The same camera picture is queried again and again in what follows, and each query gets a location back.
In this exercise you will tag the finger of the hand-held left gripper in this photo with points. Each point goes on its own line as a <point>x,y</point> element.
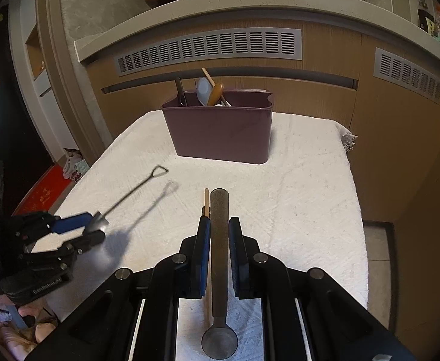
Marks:
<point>73,222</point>
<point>88,238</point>

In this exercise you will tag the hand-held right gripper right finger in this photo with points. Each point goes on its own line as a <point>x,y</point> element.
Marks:
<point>235,255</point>

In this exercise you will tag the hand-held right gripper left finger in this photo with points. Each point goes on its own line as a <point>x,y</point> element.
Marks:
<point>204,255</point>

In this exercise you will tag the maroon plastic utensil holder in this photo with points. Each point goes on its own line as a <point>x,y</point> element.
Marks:
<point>220,131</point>

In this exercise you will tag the wooden spoon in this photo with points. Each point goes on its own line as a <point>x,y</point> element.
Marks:
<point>217,92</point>

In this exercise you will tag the utensils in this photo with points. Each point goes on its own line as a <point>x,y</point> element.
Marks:
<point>207,76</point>

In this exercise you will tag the red floor mat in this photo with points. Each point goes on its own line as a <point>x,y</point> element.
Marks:
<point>43,191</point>

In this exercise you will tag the wooden chopstick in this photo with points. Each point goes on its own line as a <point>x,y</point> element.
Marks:
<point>206,203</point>

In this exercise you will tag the pale patterned slippers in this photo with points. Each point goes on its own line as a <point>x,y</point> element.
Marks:
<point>75,165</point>

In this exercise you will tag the patterned pink cloth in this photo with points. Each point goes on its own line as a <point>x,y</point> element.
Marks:
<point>16,340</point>

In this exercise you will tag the white textured cloth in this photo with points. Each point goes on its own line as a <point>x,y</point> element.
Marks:
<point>299,195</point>

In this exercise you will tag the light blue plastic spoon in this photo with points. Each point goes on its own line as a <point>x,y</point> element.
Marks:
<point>204,90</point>

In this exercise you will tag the wooden cabinet front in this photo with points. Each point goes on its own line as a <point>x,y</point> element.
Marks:
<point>317,94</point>

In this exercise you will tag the long grey vent grille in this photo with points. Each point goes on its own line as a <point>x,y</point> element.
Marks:
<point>212,43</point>

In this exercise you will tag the white stone countertop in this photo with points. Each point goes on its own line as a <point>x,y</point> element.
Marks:
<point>242,7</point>

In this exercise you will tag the short grey vent grille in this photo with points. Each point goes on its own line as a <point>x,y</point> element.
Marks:
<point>408,71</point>

